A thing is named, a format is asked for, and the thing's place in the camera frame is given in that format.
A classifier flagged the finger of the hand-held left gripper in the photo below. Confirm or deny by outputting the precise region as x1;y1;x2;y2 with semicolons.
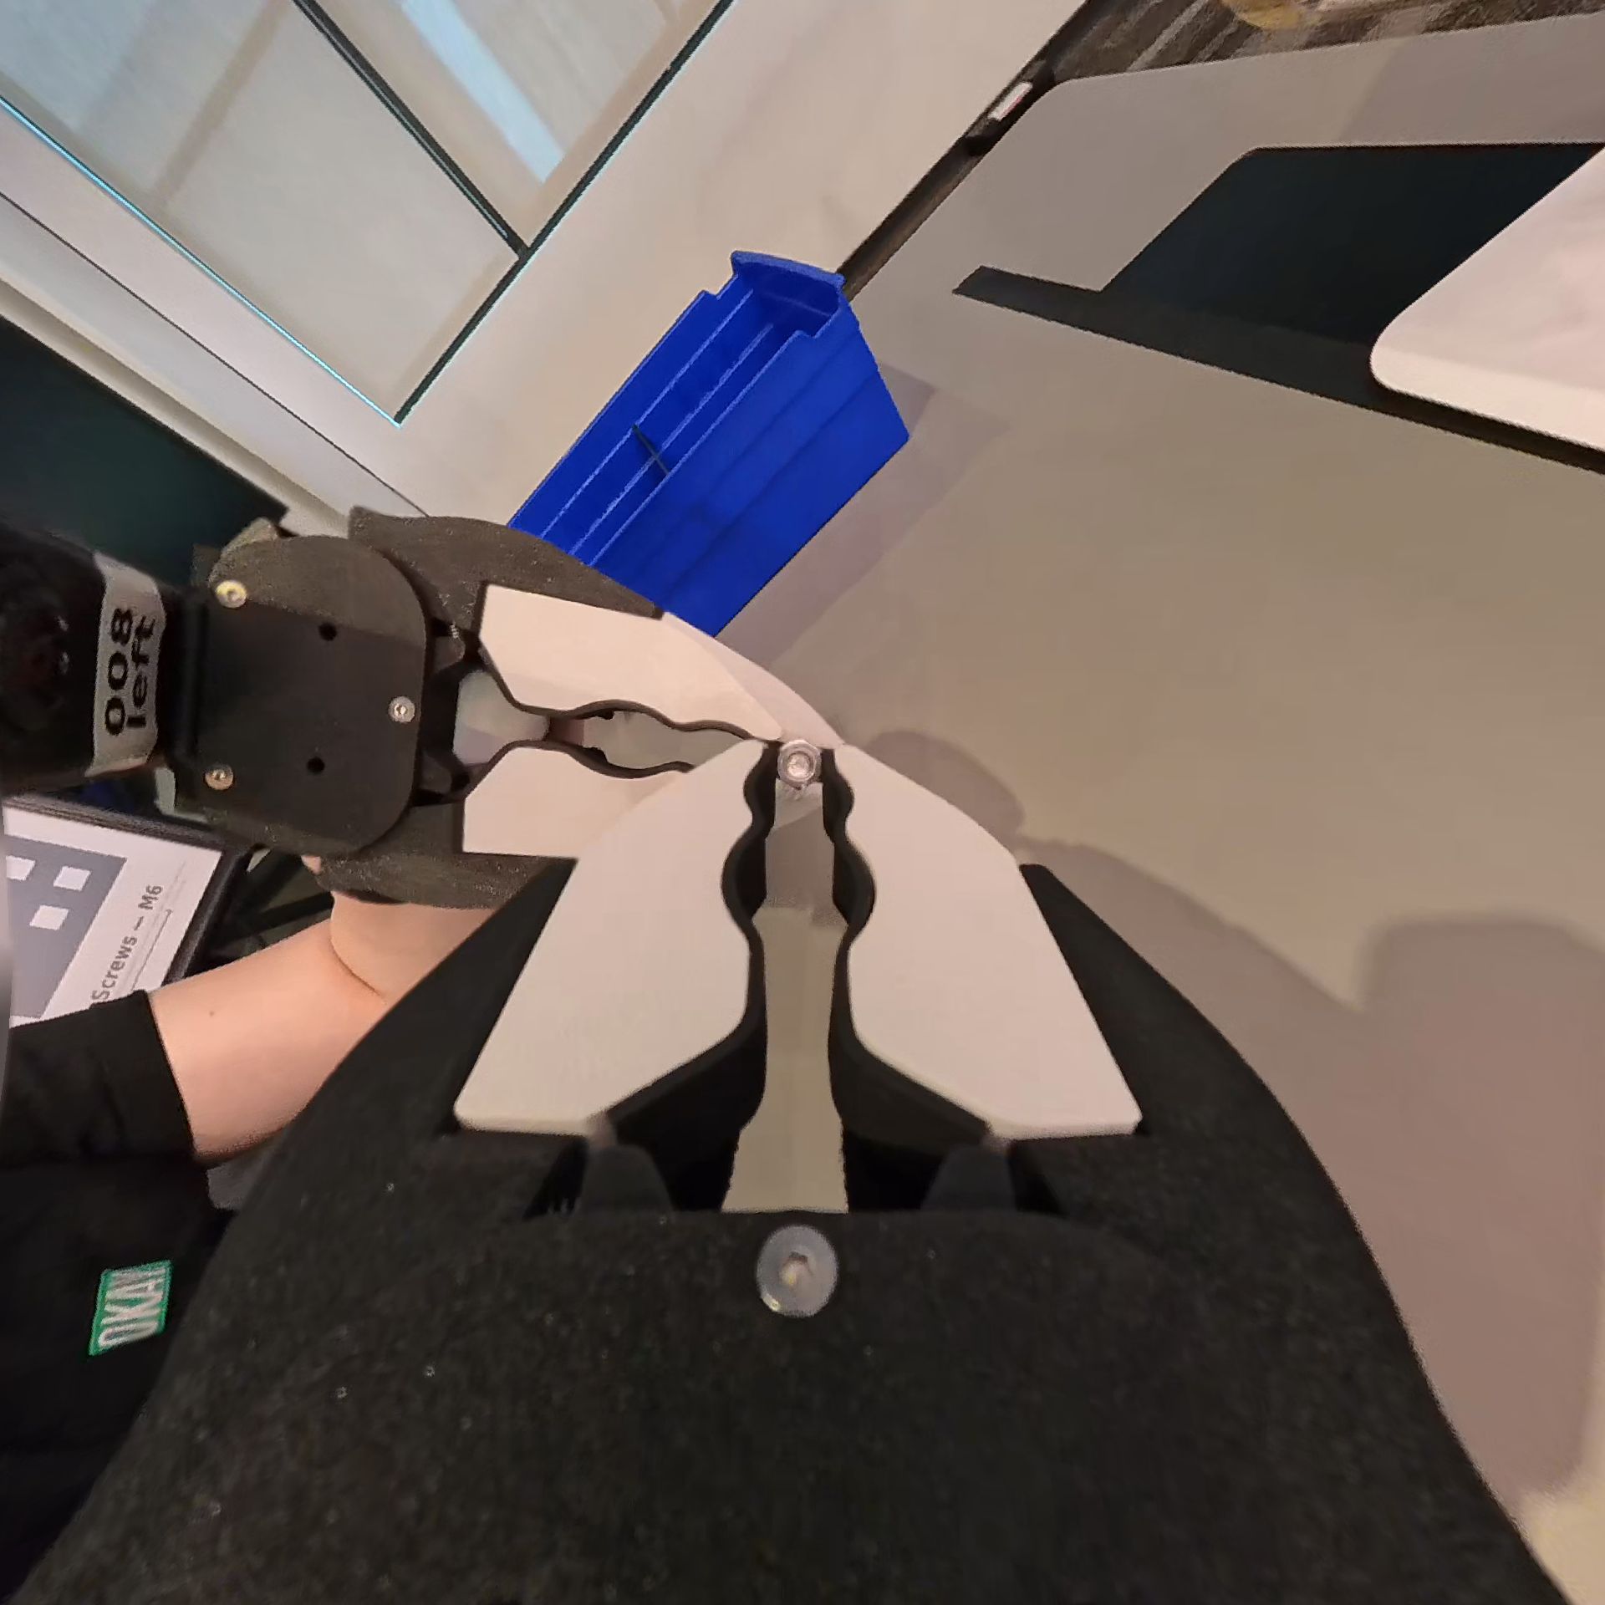
477;582;790;743
461;737;714;867

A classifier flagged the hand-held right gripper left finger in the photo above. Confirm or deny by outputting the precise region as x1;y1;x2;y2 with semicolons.
452;739;773;1177

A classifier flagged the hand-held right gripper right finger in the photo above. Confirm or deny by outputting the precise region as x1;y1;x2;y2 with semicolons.
819;739;1147;1177

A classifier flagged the blue plastic bin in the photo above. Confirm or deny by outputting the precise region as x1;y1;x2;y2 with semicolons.
507;248;912;640

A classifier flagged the person's left forearm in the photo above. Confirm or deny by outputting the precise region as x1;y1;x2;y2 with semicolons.
148;896;507;1165

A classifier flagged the framed marker sign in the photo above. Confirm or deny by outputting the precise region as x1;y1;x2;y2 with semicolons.
0;802;249;1029

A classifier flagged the large black monitor screen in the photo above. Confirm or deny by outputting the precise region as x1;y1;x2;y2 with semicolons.
0;319;293;542

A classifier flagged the large paned window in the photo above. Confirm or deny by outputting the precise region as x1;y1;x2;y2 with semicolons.
0;0;737;428

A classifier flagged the person's black shirt torso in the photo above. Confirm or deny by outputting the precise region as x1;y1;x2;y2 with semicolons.
0;989;244;1605

